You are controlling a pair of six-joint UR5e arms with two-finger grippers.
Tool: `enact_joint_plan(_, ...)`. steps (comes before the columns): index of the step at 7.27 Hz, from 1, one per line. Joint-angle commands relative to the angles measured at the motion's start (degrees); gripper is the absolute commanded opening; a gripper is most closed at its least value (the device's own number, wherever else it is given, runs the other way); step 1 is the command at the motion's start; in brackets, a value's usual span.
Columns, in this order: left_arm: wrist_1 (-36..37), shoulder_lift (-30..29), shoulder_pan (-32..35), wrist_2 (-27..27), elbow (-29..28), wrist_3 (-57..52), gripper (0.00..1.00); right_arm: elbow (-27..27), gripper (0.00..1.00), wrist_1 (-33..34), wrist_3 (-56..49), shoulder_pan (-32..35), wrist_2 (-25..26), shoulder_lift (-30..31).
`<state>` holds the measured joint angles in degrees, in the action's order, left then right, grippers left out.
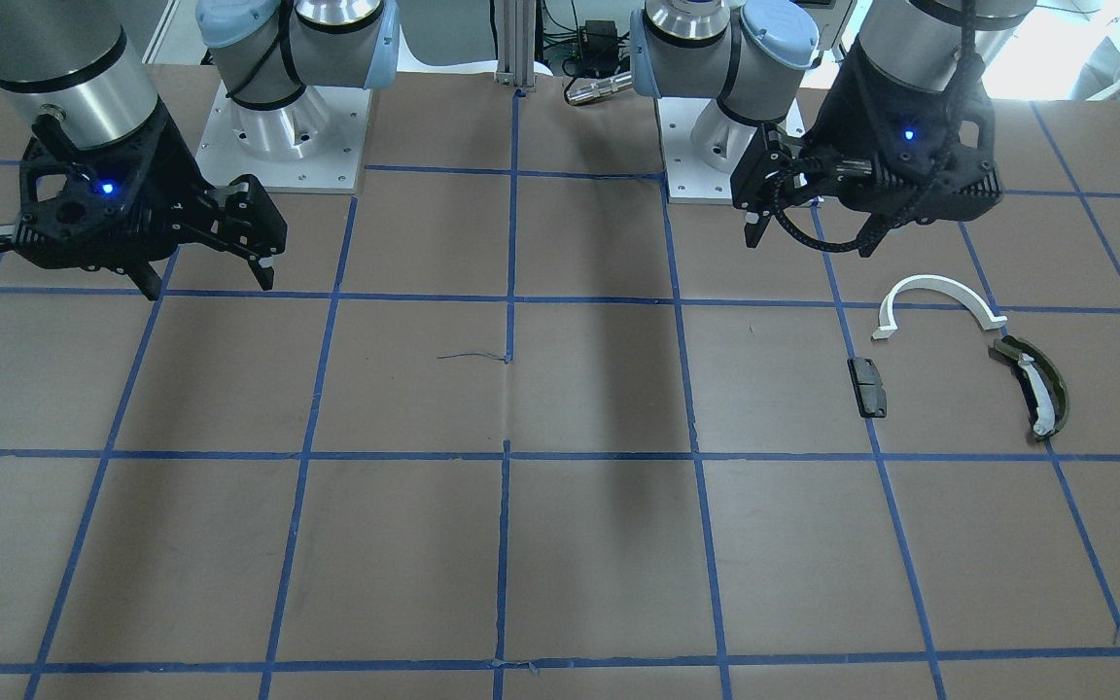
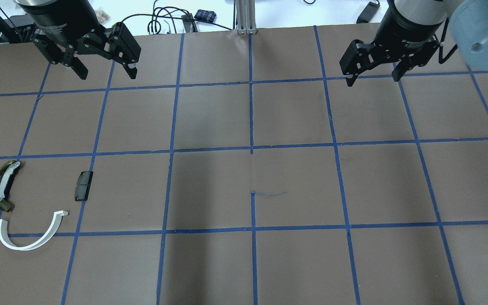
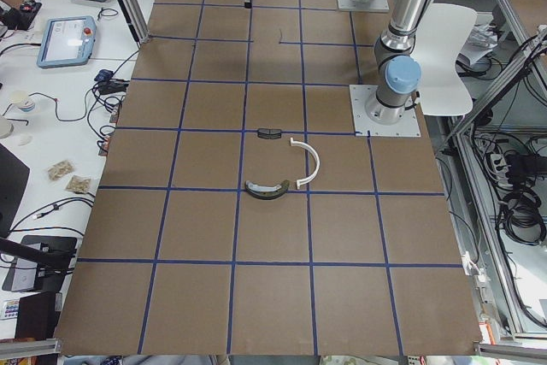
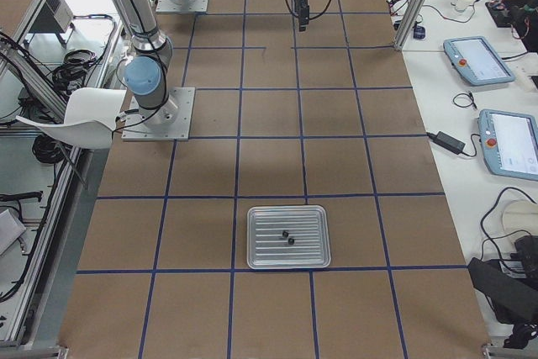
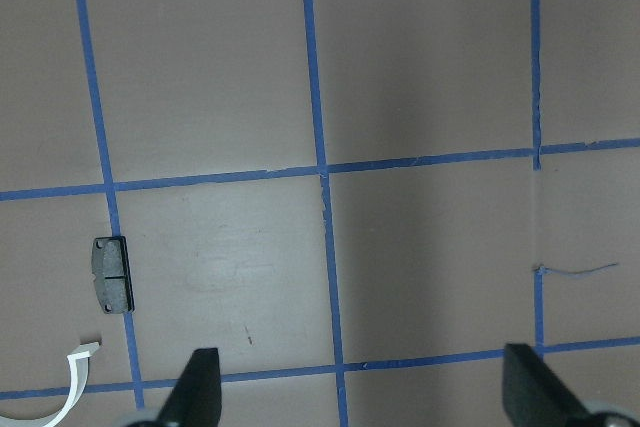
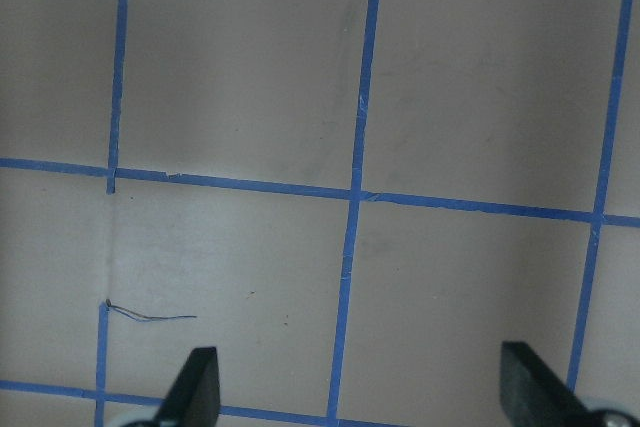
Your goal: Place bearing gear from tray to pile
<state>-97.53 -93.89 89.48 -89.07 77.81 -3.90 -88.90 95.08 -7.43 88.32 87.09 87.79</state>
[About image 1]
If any dark brake pad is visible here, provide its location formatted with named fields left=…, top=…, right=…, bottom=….
left=848, top=356, right=888, bottom=418

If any aluminium frame post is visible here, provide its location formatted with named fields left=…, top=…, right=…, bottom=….
left=489, top=0, right=539, bottom=96

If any green curved brake shoe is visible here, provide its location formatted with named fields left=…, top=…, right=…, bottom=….
left=990, top=335, right=1070, bottom=441

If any white curved plastic part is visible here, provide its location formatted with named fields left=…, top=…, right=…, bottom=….
left=871, top=274, right=1008, bottom=340

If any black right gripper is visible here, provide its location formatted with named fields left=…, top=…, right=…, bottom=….
left=0, top=103, right=286, bottom=300

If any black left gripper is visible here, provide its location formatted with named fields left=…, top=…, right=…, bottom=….
left=732, top=46, right=1004, bottom=256

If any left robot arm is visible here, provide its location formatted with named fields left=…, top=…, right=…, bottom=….
left=629, top=1, right=1035, bottom=258

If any silver cylinder connector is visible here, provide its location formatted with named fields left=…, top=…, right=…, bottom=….
left=564, top=71, right=634, bottom=108

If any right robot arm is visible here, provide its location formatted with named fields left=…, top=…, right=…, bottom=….
left=0, top=1, right=401, bottom=300

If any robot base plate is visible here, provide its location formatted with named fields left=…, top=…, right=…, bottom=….
left=194, top=86, right=376, bottom=194
left=656, top=97, right=758, bottom=205

